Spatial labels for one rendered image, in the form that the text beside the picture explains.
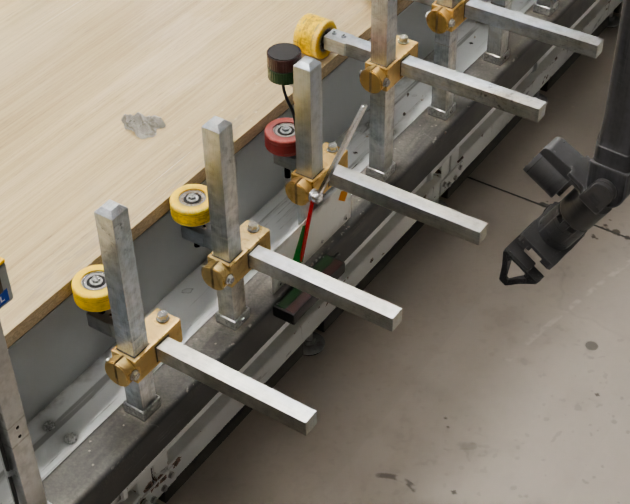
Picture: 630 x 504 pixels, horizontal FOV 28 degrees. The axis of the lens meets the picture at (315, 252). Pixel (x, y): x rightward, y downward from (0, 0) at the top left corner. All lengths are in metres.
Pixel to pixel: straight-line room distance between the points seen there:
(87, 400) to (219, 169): 0.51
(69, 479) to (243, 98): 0.82
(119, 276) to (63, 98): 0.67
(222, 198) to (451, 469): 1.12
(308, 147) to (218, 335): 0.37
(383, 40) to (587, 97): 1.79
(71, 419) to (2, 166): 0.47
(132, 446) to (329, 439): 0.97
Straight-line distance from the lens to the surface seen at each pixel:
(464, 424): 3.00
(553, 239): 1.82
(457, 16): 2.58
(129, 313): 1.93
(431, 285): 3.33
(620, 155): 1.69
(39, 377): 2.21
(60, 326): 2.19
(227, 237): 2.08
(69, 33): 2.67
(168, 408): 2.11
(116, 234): 1.82
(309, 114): 2.18
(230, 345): 2.20
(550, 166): 1.77
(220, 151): 1.97
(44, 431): 2.22
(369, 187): 2.26
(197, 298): 2.40
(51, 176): 2.28
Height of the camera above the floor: 2.27
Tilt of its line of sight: 42 degrees down
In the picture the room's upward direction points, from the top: 1 degrees counter-clockwise
